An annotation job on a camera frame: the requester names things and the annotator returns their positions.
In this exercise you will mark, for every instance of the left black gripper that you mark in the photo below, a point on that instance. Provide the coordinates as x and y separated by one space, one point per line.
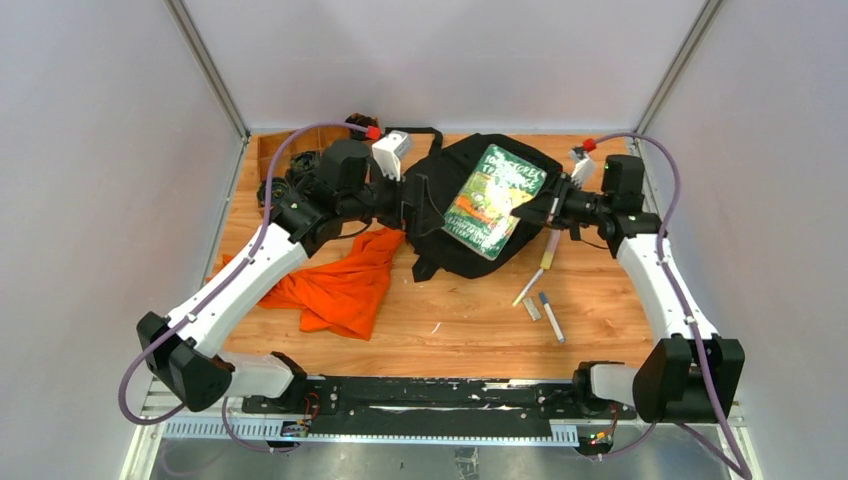
411 195

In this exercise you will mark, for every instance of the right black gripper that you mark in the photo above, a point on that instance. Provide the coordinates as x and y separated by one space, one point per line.
540 209

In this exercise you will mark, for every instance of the black backpack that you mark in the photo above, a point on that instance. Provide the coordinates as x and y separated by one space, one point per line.
447 168

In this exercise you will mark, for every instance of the green Treehouse book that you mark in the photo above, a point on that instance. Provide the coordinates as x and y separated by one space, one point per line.
480 215

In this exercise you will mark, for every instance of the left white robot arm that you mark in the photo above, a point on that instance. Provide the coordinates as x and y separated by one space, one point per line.
184 349

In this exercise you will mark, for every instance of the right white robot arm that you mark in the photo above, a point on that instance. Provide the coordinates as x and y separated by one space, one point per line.
692 373

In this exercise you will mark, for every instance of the white marker pen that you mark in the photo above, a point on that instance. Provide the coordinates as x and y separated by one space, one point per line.
546 304

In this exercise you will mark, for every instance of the yellow-green pencil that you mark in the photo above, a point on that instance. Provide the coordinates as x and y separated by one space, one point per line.
527 287

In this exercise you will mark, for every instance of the dark coiled roll back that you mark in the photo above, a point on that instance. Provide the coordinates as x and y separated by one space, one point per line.
370 127

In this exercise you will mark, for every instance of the orange cloth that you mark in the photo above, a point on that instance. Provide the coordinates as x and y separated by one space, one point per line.
343 297

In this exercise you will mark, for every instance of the wooden compartment tray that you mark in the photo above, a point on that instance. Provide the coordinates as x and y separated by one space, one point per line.
315 139

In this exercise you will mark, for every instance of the dark coiled roll front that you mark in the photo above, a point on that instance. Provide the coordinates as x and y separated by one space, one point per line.
273 190

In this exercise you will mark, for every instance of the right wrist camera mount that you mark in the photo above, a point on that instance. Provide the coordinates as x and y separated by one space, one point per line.
584 166

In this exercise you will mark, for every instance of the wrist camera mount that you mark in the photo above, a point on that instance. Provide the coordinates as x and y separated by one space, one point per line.
388 152
584 166

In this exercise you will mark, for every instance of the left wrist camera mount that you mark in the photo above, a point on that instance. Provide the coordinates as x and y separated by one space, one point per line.
388 152

